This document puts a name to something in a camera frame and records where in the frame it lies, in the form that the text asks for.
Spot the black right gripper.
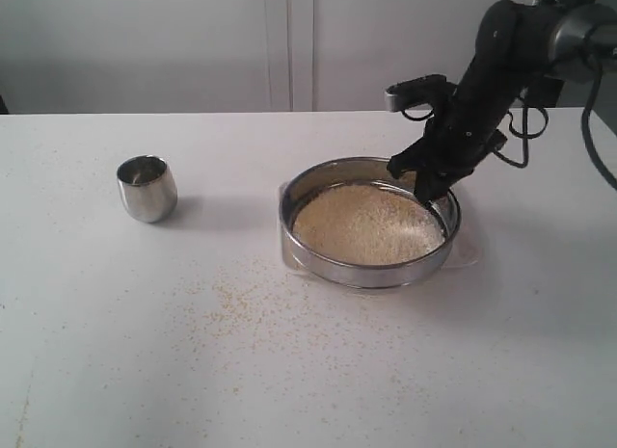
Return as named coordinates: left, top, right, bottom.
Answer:
left=388, top=76, right=511, bottom=204

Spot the round steel mesh sieve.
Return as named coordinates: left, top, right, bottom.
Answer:
left=278, top=157, right=462, bottom=289

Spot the stainless steel cup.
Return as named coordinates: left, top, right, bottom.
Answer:
left=116, top=155, right=178, bottom=224

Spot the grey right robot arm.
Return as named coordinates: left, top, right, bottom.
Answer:
left=385, top=0, right=616, bottom=203

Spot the white plastic tray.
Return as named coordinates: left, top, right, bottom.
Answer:
left=279, top=196, right=481, bottom=289

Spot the white cabinet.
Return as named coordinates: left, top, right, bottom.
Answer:
left=1, top=0, right=534, bottom=114

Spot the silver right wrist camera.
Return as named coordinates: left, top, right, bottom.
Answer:
left=385, top=74, right=457, bottom=121

